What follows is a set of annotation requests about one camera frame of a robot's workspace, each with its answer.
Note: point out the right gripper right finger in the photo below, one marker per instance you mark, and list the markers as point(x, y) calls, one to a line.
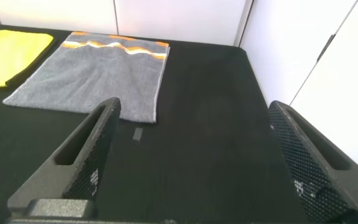
point(328, 174)

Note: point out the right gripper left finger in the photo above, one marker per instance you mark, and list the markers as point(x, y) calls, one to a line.
point(42, 182)

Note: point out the grey towel with orange stripes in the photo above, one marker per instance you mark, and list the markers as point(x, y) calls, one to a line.
point(98, 77)

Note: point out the yellow microfibre towel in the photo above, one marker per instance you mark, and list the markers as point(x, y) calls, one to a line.
point(5, 56)

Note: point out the clear tape piece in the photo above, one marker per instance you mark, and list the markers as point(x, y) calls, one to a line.
point(138, 133)

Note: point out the black fabric table cover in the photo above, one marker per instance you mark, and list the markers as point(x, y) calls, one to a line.
point(204, 124)

